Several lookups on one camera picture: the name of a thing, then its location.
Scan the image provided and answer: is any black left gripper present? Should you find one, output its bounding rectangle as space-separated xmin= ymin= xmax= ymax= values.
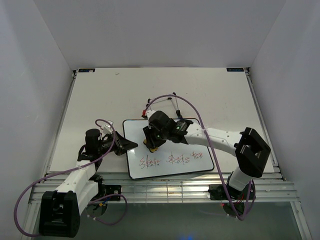
xmin=97 ymin=130 xmax=138 ymax=156

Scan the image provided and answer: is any yellow bone-shaped eraser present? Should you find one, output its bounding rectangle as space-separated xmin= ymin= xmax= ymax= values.
xmin=143 ymin=139 xmax=158 ymax=153

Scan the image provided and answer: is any white dry-erase whiteboard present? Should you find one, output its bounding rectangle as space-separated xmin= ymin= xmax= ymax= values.
xmin=122 ymin=119 xmax=215 ymax=180

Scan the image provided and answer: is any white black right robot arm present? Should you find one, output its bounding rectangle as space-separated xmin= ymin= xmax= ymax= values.
xmin=142 ymin=110 xmax=271 ymax=199

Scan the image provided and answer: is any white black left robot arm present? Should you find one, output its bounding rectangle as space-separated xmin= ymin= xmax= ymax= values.
xmin=38 ymin=128 xmax=138 ymax=238

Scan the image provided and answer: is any folding metal easel stand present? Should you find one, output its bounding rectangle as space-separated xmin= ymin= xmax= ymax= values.
xmin=146 ymin=92 xmax=183 ymax=119

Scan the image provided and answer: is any blue left corner label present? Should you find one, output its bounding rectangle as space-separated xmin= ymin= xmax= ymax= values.
xmin=78 ymin=68 xmax=96 ymax=73

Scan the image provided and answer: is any blue corner label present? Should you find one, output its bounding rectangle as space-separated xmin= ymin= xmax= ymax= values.
xmin=226 ymin=67 xmax=244 ymax=72
xmin=78 ymin=68 xmax=96 ymax=73

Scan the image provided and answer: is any blue right corner label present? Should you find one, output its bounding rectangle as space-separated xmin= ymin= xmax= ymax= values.
xmin=226 ymin=67 xmax=244 ymax=72

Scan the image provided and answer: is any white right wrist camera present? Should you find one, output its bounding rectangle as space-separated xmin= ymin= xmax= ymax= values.
xmin=141 ymin=109 xmax=156 ymax=125

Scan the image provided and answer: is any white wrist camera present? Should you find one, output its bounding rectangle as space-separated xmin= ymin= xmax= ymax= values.
xmin=102 ymin=121 xmax=114 ymax=135
xmin=141 ymin=109 xmax=156 ymax=125

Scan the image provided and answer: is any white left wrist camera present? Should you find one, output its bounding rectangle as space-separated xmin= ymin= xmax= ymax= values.
xmin=102 ymin=121 xmax=114 ymax=135

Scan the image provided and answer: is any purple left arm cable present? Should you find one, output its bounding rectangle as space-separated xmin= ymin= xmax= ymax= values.
xmin=13 ymin=119 xmax=128 ymax=237

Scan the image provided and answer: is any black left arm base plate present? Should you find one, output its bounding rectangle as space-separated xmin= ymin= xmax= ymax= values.
xmin=91 ymin=184 xmax=122 ymax=201

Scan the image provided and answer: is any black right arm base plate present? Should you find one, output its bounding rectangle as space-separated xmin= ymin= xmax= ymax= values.
xmin=208 ymin=183 xmax=256 ymax=200

